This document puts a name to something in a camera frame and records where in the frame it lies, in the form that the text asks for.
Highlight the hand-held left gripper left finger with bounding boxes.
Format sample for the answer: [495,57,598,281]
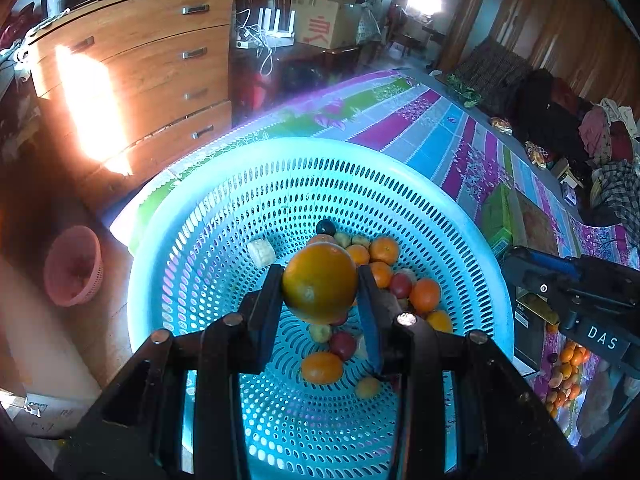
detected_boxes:
[55,262,286,480]

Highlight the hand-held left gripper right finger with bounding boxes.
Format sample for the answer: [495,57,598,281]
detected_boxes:
[356,264,583,480]

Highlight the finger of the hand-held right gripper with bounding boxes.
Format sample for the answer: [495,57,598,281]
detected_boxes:
[502,247,581,288]

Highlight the group of red tomatoes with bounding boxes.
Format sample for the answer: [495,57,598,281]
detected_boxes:
[327,272,416,361]

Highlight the peeled banana piece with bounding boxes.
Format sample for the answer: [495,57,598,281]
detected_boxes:
[247,238,277,267]

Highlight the large yellowish orange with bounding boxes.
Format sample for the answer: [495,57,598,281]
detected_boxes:
[281,242,360,326]

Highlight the group of oranges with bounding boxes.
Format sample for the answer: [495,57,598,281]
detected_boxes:
[300,236,593,418]

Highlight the light blue plastic basket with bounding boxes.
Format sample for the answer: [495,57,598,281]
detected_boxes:
[126,137,516,480]

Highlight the flat olive gift box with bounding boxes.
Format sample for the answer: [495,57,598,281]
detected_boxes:
[480,180,563,323]

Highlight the black box with icons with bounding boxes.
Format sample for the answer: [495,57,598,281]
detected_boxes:
[515,305,548,368]

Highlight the clear plastic bag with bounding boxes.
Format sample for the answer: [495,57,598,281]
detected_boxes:
[577,370,616,438]

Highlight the checkered clothing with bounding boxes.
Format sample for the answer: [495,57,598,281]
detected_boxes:
[590,160,640,226]

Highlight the pink clothes pile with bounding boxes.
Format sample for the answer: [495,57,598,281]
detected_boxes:
[577,97,640,163]

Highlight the pile of clothes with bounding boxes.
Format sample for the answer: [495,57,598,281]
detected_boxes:
[515,67,586,161]

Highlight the striped floral bedsheet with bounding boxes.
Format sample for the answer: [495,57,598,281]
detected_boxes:
[107,67,640,451]

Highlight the green patterned packet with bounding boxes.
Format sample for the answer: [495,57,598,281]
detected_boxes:
[445,74,481,108]

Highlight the plaid chair cushion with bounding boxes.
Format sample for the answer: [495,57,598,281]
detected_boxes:
[452,40,533,111]

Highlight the pink plastic basket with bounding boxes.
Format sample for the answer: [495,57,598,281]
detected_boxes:
[42,225,105,307]

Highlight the wooden wardrobe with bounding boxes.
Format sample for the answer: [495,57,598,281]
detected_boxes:
[435,0,640,126]

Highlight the plain cardboard box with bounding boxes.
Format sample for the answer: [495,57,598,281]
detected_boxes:
[0,390,86,441]

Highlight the dark wooden table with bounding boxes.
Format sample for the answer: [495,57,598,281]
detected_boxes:
[230,42,363,111]

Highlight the wooden chest of drawers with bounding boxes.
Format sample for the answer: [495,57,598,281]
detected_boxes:
[25,0,236,181]

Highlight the white router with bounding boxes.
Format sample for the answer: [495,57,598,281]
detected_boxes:
[257,7,293,48]

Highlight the cardboard box with red print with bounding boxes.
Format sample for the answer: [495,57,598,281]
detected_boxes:
[290,0,363,51]

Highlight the silver mesh bag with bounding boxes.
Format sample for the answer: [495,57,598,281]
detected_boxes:
[357,7,383,46]

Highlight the white cable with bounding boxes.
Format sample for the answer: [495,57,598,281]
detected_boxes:
[235,10,276,77]

